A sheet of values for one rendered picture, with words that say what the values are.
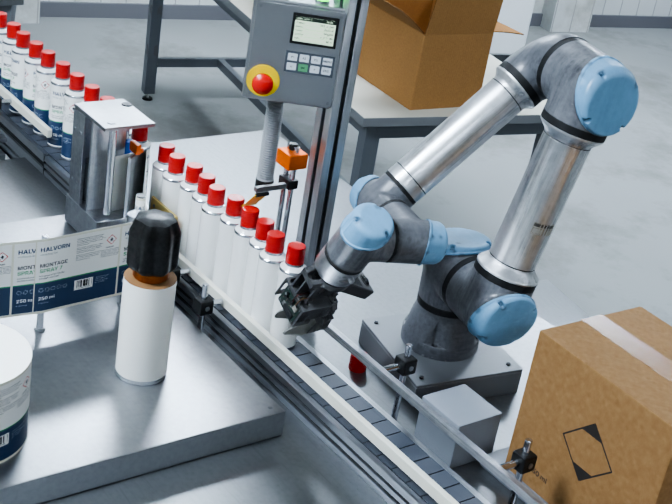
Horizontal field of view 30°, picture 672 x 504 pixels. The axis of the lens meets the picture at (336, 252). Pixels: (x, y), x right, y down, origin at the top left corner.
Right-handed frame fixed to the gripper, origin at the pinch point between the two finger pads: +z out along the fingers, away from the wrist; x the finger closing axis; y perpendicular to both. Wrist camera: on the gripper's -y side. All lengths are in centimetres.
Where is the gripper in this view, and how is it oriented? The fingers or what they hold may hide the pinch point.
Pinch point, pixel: (296, 327)
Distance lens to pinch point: 227.1
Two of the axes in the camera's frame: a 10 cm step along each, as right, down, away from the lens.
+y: -8.0, 1.5, -5.8
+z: -4.3, 5.5, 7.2
